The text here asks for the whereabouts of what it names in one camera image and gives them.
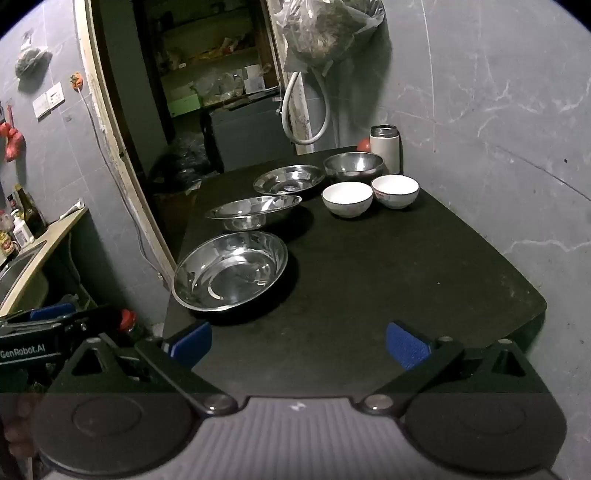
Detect white cable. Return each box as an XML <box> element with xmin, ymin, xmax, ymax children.
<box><xmin>78</xmin><ymin>87</ymin><xmax>163</xmax><ymax>280</ymax></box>

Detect green board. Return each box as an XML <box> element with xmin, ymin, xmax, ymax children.
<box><xmin>167</xmin><ymin>94</ymin><xmax>202</xmax><ymax>119</ymax></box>

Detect small white bottle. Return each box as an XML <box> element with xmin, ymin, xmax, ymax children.
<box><xmin>12</xmin><ymin>216</ymin><xmax>34</xmax><ymax>247</ymax></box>

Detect cluttered storage shelf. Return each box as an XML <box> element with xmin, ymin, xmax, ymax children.
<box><xmin>148</xmin><ymin>0</ymin><xmax>283</xmax><ymax>108</ymax></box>

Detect white wall sockets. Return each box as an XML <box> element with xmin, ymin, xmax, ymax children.
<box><xmin>33</xmin><ymin>82</ymin><xmax>66</xmax><ymax>119</ymax></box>

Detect dark glass bottle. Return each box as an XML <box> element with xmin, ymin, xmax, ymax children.
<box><xmin>14</xmin><ymin>184</ymin><xmax>47</xmax><ymax>237</ymax></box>

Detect red plastic bag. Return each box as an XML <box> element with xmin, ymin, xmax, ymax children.
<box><xmin>0</xmin><ymin>105</ymin><xmax>27</xmax><ymax>162</ymax></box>

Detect steel plate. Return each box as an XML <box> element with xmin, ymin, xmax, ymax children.
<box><xmin>252</xmin><ymin>165</ymin><xmax>327</xmax><ymax>196</ymax></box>
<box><xmin>205</xmin><ymin>195</ymin><xmax>303</xmax><ymax>232</ymax></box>

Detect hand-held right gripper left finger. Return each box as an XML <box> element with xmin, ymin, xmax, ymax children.
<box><xmin>45</xmin><ymin>320</ymin><xmax>239</xmax><ymax>416</ymax></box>

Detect white hose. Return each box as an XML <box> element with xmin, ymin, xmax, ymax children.
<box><xmin>281</xmin><ymin>69</ymin><xmax>331</xmax><ymax>144</ymax></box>

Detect door frame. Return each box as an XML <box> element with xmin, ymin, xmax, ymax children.
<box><xmin>74</xmin><ymin>0</ymin><xmax>180</xmax><ymax>280</ymax></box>

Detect small hanging plastic bag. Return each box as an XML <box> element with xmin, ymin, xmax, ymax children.
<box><xmin>14</xmin><ymin>45</ymin><xmax>52</xmax><ymax>80</ymax></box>

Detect metal pot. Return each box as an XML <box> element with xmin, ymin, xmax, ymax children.
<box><xmin>172</xmin><ymin>231</ymin><xmax>289</xmax><ymax>313</ymax></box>

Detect white ceramic bowl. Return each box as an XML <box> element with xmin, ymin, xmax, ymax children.
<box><xmin>321</xmin><ymin>181</ymin><xmax>374</xmax><ymax>219</ymax></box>
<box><xmin>370</xmin><ymin>174</ymin><xmax>420</xmax><ymax>210</ymax></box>

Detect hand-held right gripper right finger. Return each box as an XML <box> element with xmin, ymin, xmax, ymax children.
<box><xmin>360</xmin><ymin>321</ymin><xmax>548</xmax><ymax>416</ymax></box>

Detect white thermos cup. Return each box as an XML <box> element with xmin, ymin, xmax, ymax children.
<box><xmin>369</xmin><ymin>124</ymin><xmax>401</xmax><ymax>175</ymax></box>

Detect kitchen counter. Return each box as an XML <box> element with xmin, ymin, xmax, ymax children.
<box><xmin>0</xmin><ymin>205</ymin><xmax>89</xmax><ymax>319</ymax></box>

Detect clear plastic bag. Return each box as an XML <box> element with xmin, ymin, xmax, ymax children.
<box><xmin>274</xmin><ymin>0</ymin><xmax>387</xmax><ymax>73</ymax></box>

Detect black plastic bag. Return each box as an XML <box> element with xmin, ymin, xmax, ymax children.
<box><xmin>147</xmin><ymin>133</ymin><xmax>219</xmax><ymax>195</ymax></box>

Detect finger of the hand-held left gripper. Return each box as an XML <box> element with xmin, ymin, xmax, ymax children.
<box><xmin>62</xmin><ymin>306</ymin><xmax>125</xmax><ymax>343</ymax></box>
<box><xmin>0</xmin><ymin>303</ymin><xmax>77</xmax><ymax>329</ymax></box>

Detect dark cabinet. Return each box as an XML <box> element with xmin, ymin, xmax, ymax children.
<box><xmin>203</xmin><ymin>98</ymin><xmax>297</xmax><ymax>173</ymax></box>

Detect deep steel bowl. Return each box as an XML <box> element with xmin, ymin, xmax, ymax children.
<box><xmin>322</xmin><ymin>152</ymin><xmax>386</xmax><ymax>182</ymax></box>

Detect person's left hand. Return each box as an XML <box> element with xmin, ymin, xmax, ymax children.
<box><xmin>2</xmin><ymin>396</ymin><xmax>41</xmax><ymax>459</ymax></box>

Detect steel sink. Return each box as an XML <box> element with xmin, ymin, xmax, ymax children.
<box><xmin>0</xmin><ymin>244</ymin><xmax>48</xmax><ymax>303</ymax></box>

